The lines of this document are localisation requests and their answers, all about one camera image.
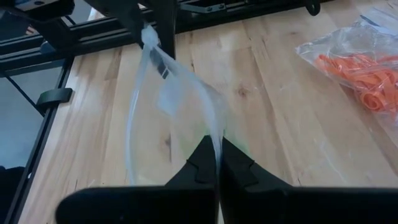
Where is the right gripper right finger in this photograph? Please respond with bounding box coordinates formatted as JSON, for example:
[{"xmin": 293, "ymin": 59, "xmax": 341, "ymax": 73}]
[{"xmin": 219, "ymin": 136, "xmax": 398, "ymax": 224}]

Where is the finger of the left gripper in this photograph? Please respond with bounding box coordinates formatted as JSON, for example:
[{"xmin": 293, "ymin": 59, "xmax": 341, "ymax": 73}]
[
  {"xmin": 83, "ymin": 0, "xmax": 146, "ymax": 49},
  {"xmin": 149, "ymin": 0, "xmax": 178, "ymax": 60}
]

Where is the grey metal mounting bracket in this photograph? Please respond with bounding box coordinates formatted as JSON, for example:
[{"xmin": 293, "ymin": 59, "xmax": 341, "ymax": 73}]
[{"xmin": 14, "ymin": 0, "xmax": 47, "ymax": 7}]

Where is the black frame clamp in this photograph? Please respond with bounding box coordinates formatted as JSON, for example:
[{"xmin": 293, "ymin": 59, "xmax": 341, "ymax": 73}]
[{"xmin": 35, "ymin": 88, "xmax": 74, "ymax": 108}]

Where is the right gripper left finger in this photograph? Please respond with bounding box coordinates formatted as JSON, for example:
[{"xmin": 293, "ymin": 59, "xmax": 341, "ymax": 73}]
[{"xmin": 55, "ymin": 135, "xmax": 218, "ymax": 224}]

